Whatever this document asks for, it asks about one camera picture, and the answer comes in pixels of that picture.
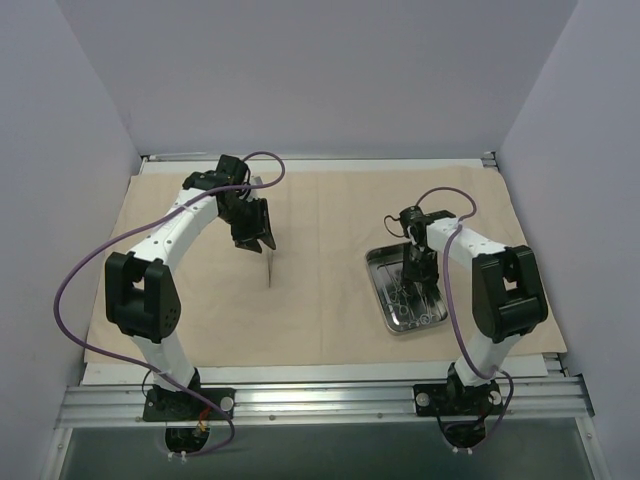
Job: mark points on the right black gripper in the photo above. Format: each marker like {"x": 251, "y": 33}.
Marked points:
{"x": 419, "y": 272}

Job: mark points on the steel needle holder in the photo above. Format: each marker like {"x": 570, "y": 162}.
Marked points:
{"x": 426, "y": 317}

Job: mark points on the steel surgical scissors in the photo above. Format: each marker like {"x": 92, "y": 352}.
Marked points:
{"x": 397, "y": 302}

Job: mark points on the aluminium front rail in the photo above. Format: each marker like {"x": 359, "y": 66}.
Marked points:
{"x": 315, "y": 404}

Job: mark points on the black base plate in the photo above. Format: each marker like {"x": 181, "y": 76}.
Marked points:
{"x": 173, "y": 406}
{"x": 438, "y": 399}

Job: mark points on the steel hemostat forceps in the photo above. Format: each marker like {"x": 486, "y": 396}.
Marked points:
{"x": 411, "y": 318}

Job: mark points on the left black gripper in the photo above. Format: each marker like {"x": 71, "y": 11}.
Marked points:
{"x": 250, "y": 235}

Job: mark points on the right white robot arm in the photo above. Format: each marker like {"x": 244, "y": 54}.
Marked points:
{"x": 507, "y": 296}

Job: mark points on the steel tweezers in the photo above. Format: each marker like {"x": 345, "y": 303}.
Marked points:
{"x": 270, "y": 262}

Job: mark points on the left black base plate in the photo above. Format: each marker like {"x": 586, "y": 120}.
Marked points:
{"x": 173, "y": 406}

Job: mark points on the metal instrument tray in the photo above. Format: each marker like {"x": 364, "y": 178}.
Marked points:
{"x": 384, "y": 264}

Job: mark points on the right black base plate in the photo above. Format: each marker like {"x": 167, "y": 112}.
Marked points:
{"x": 438, "y": 399}

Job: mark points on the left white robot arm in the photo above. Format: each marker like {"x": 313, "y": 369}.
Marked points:
{"x": 141, "y": 297}

